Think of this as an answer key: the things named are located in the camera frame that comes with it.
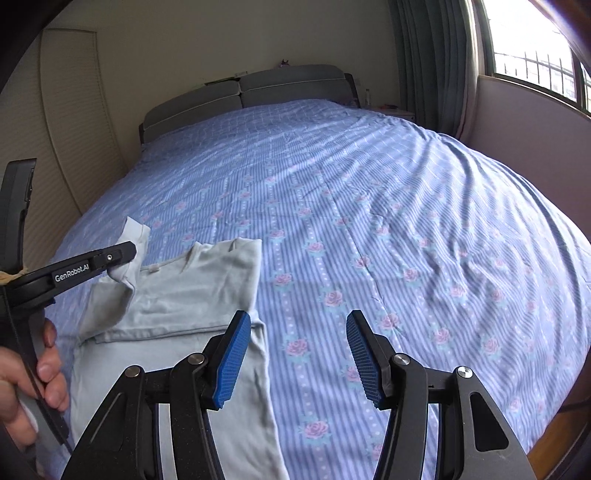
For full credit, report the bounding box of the pale green long-sleeved shirt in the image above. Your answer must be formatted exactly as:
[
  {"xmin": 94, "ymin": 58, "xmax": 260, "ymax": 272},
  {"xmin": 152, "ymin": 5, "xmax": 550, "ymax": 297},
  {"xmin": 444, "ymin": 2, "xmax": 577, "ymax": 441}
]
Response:
[{"xmin": 70, "ymin": 216, "xmax": 291, "ymax": 480}]

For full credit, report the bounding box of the person's left hand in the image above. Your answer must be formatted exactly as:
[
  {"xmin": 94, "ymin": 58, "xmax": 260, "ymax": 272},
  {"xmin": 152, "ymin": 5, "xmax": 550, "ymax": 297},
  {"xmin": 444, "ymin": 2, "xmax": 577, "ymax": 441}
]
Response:
[{"xmin": 0, "ymin": 318, "xmax": 70, "ymax": 446}]

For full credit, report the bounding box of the blue floral striped bed sheet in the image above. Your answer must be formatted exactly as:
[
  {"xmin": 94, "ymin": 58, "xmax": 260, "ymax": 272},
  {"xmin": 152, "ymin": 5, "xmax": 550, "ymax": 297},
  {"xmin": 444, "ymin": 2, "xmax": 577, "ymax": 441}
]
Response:
[{"xmin": 41, "ymin": 98, "xmax": 591, "ymax": 480}]

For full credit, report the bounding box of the white nightstand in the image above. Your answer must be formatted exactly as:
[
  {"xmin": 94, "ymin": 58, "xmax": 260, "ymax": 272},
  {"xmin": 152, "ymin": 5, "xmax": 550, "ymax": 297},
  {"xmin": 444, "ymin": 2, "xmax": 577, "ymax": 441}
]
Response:
[{"xmin": 369, "ymin": 103, "xmax": 416, "ymax": 123}]

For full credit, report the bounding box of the grey padded headboard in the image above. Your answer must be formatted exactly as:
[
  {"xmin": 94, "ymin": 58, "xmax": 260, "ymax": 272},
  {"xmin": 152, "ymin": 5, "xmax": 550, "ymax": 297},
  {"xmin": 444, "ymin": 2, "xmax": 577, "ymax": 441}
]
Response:
[{"xmin": 139, "ymin": 64, "xmax": 360, "ymax": 144}]

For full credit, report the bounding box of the cream wardrobe door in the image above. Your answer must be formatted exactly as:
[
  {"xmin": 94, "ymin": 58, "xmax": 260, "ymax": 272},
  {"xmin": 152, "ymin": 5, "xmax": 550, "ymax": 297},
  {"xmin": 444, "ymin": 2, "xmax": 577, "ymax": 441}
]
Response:
[{"xmin": 39, "ymin": 28, "xmax": 128, "ymax": 217}]

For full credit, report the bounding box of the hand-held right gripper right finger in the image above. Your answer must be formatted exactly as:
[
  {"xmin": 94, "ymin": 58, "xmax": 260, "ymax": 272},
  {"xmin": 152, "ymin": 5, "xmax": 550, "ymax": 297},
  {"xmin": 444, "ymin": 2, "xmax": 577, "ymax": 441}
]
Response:
[{"xmin": 346, "ymin": 309, "xmax": 528, "ymax": 480}]

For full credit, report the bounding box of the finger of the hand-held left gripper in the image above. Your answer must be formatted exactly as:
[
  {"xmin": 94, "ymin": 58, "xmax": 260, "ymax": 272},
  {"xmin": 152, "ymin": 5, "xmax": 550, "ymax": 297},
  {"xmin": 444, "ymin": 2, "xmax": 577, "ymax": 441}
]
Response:
[{"xmin": 18, "ymin": 245, "xmax": 138, "ymax": 303}]

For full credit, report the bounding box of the grey-green curtain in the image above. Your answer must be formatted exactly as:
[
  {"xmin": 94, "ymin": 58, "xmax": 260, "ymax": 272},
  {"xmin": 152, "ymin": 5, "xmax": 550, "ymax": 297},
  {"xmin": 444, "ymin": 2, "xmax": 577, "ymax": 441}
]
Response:
[{"xmin": 389, "ymin": 0, "xmax": 483, "ymax": 145}]

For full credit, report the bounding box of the window with metal bars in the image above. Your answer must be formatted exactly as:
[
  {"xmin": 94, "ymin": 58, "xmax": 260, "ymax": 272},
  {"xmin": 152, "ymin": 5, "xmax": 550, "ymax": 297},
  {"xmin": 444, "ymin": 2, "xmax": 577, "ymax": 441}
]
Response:
[{"xmin": 475, "ymin": 0, "xmax": 591, "ymax": 115}]

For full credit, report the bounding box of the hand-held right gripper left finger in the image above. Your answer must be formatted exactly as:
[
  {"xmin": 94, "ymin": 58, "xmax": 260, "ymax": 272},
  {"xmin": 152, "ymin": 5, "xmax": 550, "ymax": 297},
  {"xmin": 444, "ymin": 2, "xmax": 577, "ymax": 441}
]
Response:
[{"xmin": 68, "ymin": 309, "xmax": 252, "ymax": 480}]

